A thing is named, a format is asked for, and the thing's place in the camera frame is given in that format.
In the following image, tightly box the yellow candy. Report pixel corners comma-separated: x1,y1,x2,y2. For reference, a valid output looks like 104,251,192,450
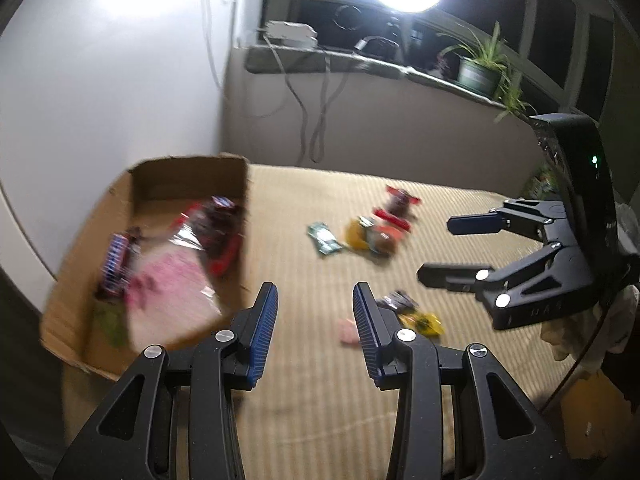
345,216,376,251

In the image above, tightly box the clear green candy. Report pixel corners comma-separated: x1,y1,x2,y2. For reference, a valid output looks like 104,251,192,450
97,307,128,348

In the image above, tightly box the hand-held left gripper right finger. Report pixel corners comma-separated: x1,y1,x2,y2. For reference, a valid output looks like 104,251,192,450
352,282,576,480

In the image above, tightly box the white wardrobe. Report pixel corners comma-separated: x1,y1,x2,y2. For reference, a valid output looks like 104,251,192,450
0,0,241,311

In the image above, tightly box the small red snack packet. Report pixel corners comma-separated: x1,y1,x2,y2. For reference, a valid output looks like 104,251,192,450
207,240,243,276

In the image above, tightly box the brown egg snack packet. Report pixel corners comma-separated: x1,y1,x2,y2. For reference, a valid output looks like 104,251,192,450
370,227,403,256

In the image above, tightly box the black cable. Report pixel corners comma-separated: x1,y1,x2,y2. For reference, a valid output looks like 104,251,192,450
307,55,351,163

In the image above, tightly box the yellow paper bag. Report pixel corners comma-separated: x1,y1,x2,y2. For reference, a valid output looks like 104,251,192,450
560,370,640,461

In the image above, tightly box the bread packet with pink print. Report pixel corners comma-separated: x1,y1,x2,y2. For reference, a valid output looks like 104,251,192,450
122,250,226,351

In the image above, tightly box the cardboard box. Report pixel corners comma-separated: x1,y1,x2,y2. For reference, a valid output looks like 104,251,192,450
40,154,251,381

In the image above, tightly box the brown chocolate bar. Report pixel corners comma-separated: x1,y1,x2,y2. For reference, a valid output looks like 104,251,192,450
97,230,143,301

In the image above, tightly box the black tripod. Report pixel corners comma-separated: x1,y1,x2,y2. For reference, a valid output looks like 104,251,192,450
382,10,416,61

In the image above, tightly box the dark red candy packet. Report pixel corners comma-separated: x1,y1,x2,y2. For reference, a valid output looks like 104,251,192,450
385,185,423,216

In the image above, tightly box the white power strip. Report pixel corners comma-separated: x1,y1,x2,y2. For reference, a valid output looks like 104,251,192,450
262,20,318,51

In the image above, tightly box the red candy wrapper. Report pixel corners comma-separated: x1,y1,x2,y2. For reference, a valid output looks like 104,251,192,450
374,207,413,233

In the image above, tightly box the pink candy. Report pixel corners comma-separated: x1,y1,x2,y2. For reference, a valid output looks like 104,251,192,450
340,316,362,346

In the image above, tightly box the hanging white cable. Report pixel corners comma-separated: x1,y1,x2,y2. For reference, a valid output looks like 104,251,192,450
197,0,226,91

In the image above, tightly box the striped yellow blanket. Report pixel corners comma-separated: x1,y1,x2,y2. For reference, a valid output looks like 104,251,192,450
60,162,608,480

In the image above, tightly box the yellow candy packet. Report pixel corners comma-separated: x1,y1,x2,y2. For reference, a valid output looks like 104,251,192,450
400,310,445,337

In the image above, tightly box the potted spider plant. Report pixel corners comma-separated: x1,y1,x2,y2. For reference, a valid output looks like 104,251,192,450
437,20,536,121

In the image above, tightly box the small black snack packet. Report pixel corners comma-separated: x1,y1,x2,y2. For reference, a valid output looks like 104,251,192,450
375,290,420,311

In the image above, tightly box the green snack bag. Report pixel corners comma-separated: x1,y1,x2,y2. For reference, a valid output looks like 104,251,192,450
525,165,563,201

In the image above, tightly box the green candy packet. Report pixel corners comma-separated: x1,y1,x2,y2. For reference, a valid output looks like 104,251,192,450
307,221,343,257

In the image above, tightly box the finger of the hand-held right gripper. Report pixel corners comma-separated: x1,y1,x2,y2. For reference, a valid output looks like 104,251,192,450
447,199,571,246
416,242,596,331

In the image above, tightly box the white power cable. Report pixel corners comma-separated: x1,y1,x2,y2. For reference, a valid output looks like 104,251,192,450
260,35,308,121

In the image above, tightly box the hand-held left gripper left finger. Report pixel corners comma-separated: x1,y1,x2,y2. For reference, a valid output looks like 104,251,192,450
52,281,279,480

